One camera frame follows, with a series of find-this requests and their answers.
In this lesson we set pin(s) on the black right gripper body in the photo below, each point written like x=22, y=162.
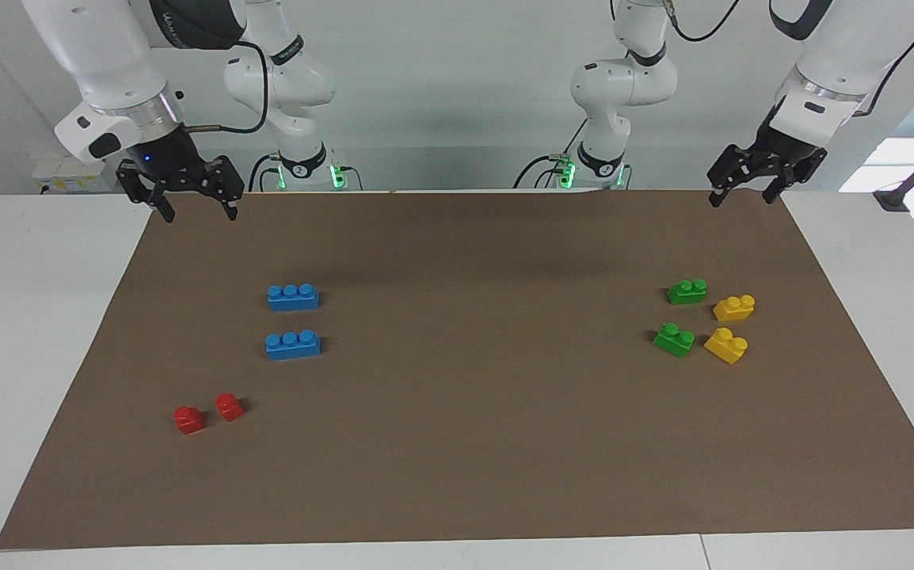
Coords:
x=165, y=158

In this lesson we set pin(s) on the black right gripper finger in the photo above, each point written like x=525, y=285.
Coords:
x=227, y=178
x=140, y=184

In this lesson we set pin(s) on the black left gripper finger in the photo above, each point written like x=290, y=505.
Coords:
x=786, y=178
x=730, y=170

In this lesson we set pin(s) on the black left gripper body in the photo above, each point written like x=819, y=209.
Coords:
x=786, y=142

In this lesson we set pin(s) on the green two-stud toy block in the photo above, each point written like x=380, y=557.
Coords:
x=687, y=292
x=675, y=341

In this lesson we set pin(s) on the blue three-stud toy block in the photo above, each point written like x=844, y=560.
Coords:
x=292, y=298
x=292, y=346

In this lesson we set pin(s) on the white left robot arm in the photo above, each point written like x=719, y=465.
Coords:
x=623, y=83

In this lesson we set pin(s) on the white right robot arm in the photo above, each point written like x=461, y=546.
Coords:
x=108, y=47

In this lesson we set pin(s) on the yellow two-stud toy block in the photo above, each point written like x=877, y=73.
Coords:
x=734, y=308
x=726, y=346

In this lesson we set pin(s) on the red one-stud toy block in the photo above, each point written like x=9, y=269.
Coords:
x=229, y=408
x=189, y=420

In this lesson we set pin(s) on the brown table mat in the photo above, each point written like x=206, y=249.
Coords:
x=457, y=443

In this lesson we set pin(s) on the white wall outlet box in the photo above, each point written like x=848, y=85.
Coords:
x=77, y=172

